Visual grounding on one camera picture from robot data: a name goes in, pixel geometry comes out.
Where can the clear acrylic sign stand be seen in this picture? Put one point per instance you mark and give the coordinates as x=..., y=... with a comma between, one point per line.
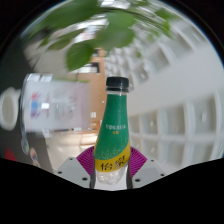
x=55, y=103

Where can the round printed sticker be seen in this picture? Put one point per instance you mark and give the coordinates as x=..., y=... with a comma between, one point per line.
x=34, y=156
x=25, y=145

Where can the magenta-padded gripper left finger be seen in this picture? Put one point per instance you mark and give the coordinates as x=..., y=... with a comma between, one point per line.
x=71, y=168

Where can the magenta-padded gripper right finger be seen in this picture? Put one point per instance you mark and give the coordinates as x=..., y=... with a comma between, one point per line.
x=150, y=170

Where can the green leafy potted plant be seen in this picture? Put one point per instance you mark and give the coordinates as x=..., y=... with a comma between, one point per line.
x=80, y=55

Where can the flat round red coaster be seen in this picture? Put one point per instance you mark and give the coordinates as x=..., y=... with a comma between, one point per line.
x=10, y=155

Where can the green yellow label drink bottle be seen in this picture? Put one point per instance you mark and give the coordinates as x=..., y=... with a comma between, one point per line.
x=112, y=133

